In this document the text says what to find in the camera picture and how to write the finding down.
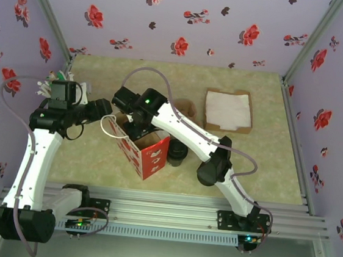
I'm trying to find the brown cardboard tray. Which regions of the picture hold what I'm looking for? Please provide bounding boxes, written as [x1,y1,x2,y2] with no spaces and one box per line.
[201,86,258,136]

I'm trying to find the white slotted cable duct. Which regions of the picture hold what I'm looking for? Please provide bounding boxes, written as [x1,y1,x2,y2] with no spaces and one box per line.
[53,215,239,250]

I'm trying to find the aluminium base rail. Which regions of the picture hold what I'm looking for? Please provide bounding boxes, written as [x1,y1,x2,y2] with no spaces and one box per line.
[0,175,334,244]

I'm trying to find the black plastic cup lid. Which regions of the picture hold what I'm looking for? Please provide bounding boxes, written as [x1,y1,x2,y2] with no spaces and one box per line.
[167,139,189,162]

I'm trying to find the lilac left arm cable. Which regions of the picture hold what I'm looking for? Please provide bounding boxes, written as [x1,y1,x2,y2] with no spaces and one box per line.
[0,73,82,257]

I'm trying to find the brown pulp cup carrier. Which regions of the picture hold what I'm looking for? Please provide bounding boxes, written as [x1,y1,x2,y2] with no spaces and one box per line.
[171,97,199,128]

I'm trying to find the white paper napkin stack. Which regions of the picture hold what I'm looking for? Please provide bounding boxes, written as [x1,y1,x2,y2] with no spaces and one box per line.
[204,90,255,131]

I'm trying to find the green-lit controller board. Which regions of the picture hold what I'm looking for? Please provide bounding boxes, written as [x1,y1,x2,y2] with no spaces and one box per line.
[65,215,95,238]
[236,233,264,255]

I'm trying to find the aluminium corner post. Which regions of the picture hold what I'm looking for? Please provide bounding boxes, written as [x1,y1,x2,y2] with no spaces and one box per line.
[12,0,81,60]
[282,0,343,87]

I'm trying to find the red printed paper bag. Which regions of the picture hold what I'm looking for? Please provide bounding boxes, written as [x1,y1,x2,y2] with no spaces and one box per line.
[95,111,173,184]

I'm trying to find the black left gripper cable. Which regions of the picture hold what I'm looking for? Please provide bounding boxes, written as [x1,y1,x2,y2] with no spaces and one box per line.
[64,122,84,142]

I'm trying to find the lilac right arm cable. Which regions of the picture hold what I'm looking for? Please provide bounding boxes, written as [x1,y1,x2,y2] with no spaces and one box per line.
[105,64,289,255]

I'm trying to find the lilac arm cable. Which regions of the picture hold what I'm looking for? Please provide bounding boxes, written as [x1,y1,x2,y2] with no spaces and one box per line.
[0,73,82,257]
[105,64,289,255]

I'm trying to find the black white paper cup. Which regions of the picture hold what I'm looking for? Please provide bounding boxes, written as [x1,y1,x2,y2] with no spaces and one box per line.
[167,155,185,168]

